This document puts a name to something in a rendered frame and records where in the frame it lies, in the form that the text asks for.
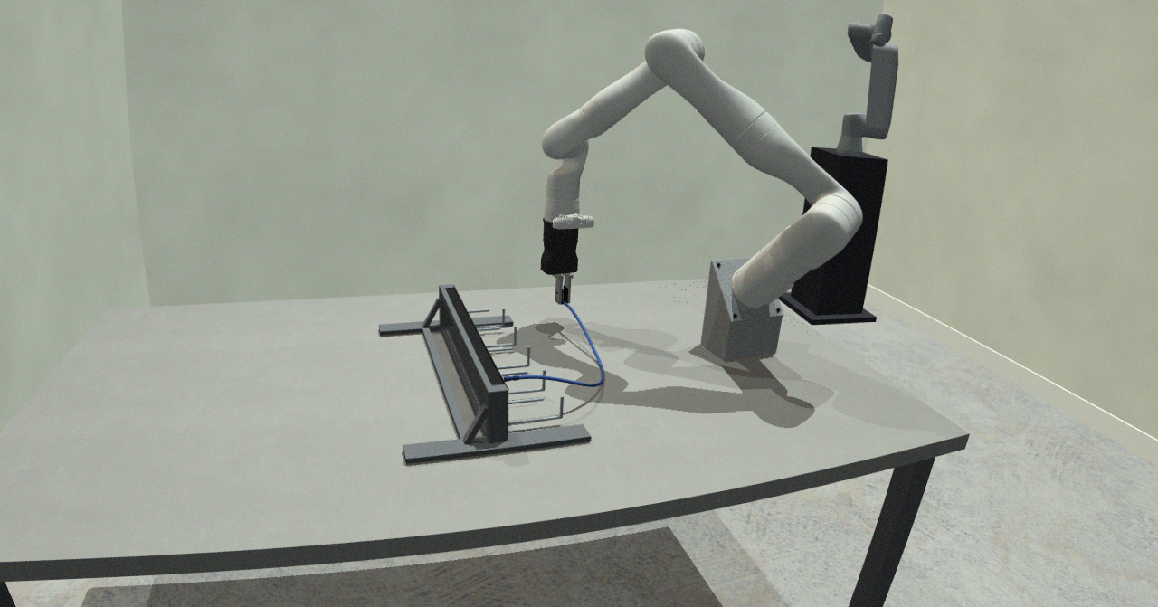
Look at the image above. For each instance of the blue patch cord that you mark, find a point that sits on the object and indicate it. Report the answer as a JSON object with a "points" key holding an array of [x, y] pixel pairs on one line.
{"points": [[516, 377]]}

